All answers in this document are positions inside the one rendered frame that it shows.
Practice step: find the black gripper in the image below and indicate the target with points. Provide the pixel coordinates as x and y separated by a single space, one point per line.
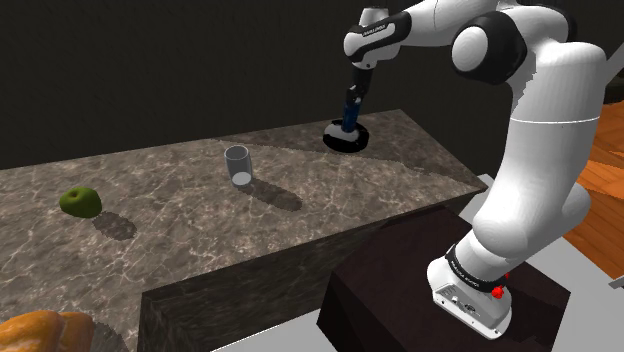
361 79

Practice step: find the blue bottle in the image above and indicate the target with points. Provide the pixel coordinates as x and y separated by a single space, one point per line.
350 115

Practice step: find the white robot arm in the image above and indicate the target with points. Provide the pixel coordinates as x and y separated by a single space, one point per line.
546 146

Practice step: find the black bowl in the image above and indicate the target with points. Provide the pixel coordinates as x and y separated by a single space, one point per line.
352 141

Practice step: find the clear drinking glass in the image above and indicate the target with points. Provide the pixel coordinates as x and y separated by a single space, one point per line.
237 166

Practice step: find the dark robot stand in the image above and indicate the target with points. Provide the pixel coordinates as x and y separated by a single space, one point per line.
400 278

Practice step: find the green apple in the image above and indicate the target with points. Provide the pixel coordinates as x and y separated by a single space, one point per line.
80 202

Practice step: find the brown bread loaf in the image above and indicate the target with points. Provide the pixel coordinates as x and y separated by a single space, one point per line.
44 332

